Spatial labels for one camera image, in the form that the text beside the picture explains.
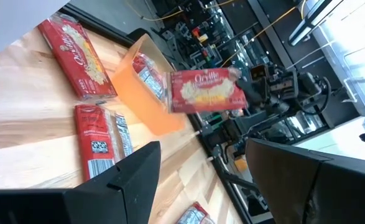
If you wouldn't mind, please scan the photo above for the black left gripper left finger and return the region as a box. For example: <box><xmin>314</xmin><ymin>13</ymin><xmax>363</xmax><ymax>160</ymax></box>
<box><xmin>0</xmin><ymin>141</ymin><xmax>162</xmax><ymax>224</ymax></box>

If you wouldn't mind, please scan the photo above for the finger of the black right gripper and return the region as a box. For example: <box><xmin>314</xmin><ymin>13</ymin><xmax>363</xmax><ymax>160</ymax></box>
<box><xmin>241</xmin><ymin>91</ymin><xmax>266</xmax><ymax>108</ymax></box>
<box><xmin>239</xmin><ymin>77</ymin><xmax>263</xmax><ymax>93</ymax></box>

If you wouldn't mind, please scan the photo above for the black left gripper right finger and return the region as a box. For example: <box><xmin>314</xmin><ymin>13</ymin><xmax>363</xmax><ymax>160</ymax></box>
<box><xmin>246</xmin><ymin>138</ymin><xmax>365</xmax><ymax>224</ymax></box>

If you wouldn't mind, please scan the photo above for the red Orville popcorn bag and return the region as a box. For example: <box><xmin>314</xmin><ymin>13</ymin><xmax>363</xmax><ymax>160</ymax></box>
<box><xmin>169</xmin><ymin>66</ymin><xmax>249</xmax><ymax>114</ymax></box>
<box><xmin>175</xmin><ymin>201</ymin><xmax>216</xmax><ymax>224</ymax></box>
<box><xmin>37</xmin><ymin>14</ymin><xmax>118</xmax><ymax>102</ymax></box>
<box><xmin>131</xmin><ymin>52</ymin><xmax>168</xmax><ymax>105</ymax></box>
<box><xmin>74</xmin><ymin>104</ymin><xmax>134</xmax><ymax>183</ymax></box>

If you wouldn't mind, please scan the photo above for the small orange box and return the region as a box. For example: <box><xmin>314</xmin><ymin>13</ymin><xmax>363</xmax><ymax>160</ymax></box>
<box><xmin>234</xmin><ymin>156</ymin><xmax>249</xmax><ymax>172</ymax></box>

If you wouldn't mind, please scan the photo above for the white side table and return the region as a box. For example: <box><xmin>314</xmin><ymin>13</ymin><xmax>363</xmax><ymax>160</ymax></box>
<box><xmin>293</xmin><ymin>116</ymin><xmax>365</xmax><ymax>164</ymax></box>

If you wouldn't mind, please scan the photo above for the black metal beam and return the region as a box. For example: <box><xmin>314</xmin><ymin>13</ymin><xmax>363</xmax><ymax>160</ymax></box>
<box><xmin>287</xmin><ymin>0</ymin><xmax>337</xmax><ymax>47</ymax></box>

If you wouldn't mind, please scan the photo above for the red yellow emergency stop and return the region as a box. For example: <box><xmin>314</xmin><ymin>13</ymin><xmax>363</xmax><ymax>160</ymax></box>
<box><xmin>190</xmin><ymin>26</ymin><xmax>210</xmax><ymax>44</ymax></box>

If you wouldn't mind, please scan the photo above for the black metal equipment rack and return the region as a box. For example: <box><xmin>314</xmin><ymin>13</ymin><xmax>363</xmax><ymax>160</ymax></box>
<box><xmin>150</xmin><ymin>0</ymin><xmax>295</xmax><ymax>71</ymax></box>

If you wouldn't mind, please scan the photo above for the clear plastic storage bin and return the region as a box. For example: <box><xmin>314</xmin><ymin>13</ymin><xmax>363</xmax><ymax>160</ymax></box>
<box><xmin>306</xmin><ymin>0</ymin><xmax>365</xmax><ymax>125</ymax></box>

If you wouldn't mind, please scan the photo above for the thin yellow cable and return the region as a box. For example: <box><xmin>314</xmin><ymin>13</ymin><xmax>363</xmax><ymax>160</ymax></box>
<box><xmin>220</xmin><ymin>0</ymin><xmax>308</xmax><ymax>68</ymax></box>
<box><xmin>124</xmin><ymin>0</ymin><xmax>238</xmax><ymax>22</ymax></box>

